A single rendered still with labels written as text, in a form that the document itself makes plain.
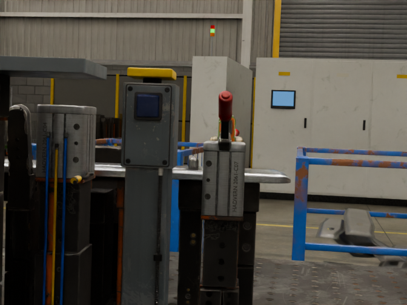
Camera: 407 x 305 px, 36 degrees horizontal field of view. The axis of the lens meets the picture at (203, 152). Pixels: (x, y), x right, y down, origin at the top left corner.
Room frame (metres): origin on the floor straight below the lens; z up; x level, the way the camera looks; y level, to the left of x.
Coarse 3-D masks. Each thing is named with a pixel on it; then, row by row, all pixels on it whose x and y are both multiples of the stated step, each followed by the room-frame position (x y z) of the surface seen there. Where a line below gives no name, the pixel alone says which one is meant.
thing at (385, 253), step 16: (304, 160) 2.74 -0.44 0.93; (320, 160) 2.73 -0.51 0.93; (336, 160) 2.72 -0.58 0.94; (352, 160) 2.71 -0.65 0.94; (368, 160) 2.70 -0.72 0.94; (304, 176) 2.74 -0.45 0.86; (304, 192) 2.74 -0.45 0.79; (304, 208) 2.74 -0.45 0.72; (352, 208) 3.72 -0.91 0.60; (304, 224) 2.74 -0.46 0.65; (320, 224) 3.40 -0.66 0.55; (336, 224) 3.35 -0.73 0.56; (352, 224) 3.15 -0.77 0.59; (368, 224) 3.20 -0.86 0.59; (304, 240) 2.74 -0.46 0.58; (336, 240) 3.42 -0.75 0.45; (352, 240) 3.11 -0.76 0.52; (368, 240) 3.09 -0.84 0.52; (304, 256) 2.74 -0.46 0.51; (352, 256) 3.08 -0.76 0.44; (368, 256) 3.14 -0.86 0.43; (384, 256) 2.88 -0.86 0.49; (400, 256) 2.95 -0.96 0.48
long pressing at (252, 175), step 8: (32, 160) 1.25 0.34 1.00; (96, 168) 1.10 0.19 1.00; (104, 168) 1.10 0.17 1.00; (112, 168) 1.10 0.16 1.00; (120, 168) 1.10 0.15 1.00; (176, 168) 1.20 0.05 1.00; (184, 168) 1.20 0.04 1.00; (200, 168) 1.21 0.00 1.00; (248, 168) 1.25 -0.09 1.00; (96, 176) 1.10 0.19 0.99; (104, 176) 1.10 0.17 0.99; (112, 176) 1.10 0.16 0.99; (120, 176) 1.10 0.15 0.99; (176, 176) 1.09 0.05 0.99; (184, 176) 1.09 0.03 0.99; (192, 176) 1.09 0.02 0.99; (200, 176) 1.09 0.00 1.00; (248, 176) 1.09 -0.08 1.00; (256, 176) 1.09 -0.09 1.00; (264, 176) 1.09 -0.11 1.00; (272, 176) 1.09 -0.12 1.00; (280, 176) 1.09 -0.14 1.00
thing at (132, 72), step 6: (132, 72) 0.82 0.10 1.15; (138, 72) 0.82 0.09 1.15; (144, 72) 0.82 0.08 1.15; (150, 72) 0.82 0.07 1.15; (156, 72) 0.82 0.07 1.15; (162, 72) 0.82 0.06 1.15; (168, 72) 0.82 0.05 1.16; (174, 72) 0.85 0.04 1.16; (138, 78) 0.86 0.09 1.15; (144, 78) 0.84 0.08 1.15; (150, 78) 0.84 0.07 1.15; (156, 78) 0.84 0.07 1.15; (162, 78) 0.84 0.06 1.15; (168, 78) 0.83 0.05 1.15; (174, 78) 0.86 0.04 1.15
